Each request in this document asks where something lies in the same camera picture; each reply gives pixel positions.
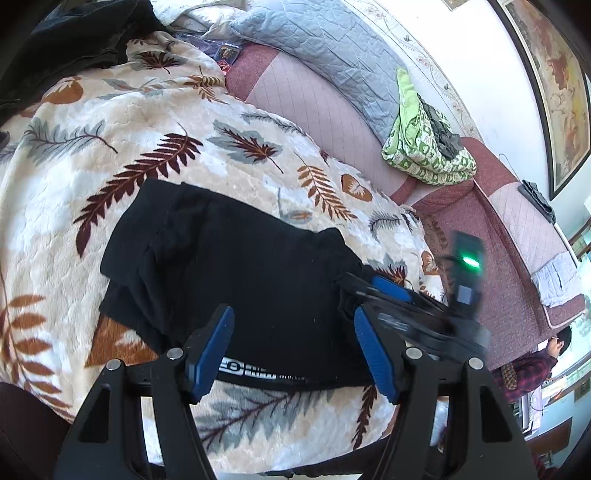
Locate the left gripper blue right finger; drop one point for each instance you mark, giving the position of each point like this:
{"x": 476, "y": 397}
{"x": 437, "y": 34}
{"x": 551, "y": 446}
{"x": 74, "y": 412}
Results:
{"x": 382, "y": 347}

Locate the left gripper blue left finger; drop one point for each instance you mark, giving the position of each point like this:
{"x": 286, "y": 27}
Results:
{"x": 204, "y": 351}

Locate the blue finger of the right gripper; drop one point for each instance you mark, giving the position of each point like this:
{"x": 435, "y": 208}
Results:
{"x": 391, "y": 289}

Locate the black pants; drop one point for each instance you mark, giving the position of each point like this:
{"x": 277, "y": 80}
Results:
{"x": 180, "y": 251}

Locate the green patterned folded cloth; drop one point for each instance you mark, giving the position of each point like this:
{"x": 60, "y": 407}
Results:
{"x": 412, "y": 148}

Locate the dark grey cloth on stack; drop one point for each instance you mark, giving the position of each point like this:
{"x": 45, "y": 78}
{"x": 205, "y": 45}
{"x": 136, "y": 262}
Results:
{"x": 449, "y": 144}

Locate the black item on bed corner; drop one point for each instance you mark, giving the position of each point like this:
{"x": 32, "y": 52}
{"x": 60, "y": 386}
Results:
{"x": 531, "y": 192}

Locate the leaf pattern fleece blanket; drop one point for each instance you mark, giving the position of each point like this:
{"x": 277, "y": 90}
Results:
{"x": 75, "y": 163}

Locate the black garment on bed edge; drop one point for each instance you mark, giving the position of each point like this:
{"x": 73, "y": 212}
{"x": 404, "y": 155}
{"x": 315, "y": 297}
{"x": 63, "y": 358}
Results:
{"x": 89, "y": 36}

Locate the framed wall painting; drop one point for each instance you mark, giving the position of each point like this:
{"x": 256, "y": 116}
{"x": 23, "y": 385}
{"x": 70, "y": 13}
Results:
{"x": 560, "y": 87}

